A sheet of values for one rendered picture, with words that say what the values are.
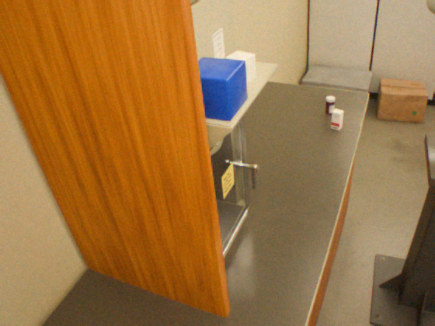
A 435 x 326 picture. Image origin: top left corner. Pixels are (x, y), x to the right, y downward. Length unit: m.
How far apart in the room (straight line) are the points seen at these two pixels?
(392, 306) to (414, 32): 2.45
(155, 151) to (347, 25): 3.28
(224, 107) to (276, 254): 0.63
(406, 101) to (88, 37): 3.26
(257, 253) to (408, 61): 3.02
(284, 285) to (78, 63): 0.82
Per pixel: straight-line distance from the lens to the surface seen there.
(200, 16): 0.86
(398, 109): 3.77
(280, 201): 1.43
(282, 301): 1.15
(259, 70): 0.99
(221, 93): 0.75
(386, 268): 2.48
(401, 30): 3.88
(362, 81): 3.76
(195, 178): 0.76
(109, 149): 0.85
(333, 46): 3.99
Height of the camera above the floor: 1.91
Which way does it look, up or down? 37 degrees down
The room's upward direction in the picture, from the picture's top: 7 degrees counter-clockwise
